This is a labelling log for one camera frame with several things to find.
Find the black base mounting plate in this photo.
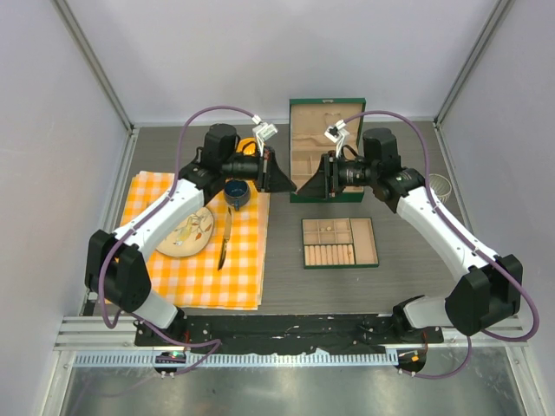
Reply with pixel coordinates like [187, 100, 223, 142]
[134, 312, 444, 353]

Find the beige bird pattern plate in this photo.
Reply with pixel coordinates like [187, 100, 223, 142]
[157, 207, 215, 257]

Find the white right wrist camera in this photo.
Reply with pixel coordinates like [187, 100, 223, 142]
[324, 120, 350, 159]

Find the green jewelry tray insert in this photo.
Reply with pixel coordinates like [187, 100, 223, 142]
[301, 218, 379, 270]

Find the orange bowl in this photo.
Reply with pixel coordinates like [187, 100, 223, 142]
[235, 137, 258, 156]

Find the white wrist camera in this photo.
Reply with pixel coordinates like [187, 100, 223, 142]
[324, 120, 350, 159]
[251, 114, 278, 155]

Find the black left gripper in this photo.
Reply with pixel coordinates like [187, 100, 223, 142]
[221, 146, 296, 193]

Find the dark blue mug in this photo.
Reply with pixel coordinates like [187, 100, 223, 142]
[223, 179, 251, 211]

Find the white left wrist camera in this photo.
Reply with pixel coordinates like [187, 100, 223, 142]
[251, 114, 278, 155]

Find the green jewelry box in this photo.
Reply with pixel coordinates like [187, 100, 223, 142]
[290, 98, 366, 203]

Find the white slotted cable duct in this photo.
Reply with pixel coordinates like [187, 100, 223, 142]
[73, 349, 398, 368]

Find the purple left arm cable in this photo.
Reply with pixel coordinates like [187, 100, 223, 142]
[97, 104, 264, 382]

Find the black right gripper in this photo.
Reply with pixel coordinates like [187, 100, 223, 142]
[299, 150, 379, 199]

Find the grey striped mug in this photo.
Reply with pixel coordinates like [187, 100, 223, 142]
[429, 173, 453, 204]

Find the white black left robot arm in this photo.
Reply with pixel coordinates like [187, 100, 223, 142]
[85, 122, 296, 346]

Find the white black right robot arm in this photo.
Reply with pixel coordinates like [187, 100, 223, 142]
[297, 128, 523, 342]

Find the orange white checkered cloth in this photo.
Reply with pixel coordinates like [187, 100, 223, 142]
[147, 189, 270, 310]

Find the black handled knife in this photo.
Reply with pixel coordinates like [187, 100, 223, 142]
[218, 207, 232, 270]

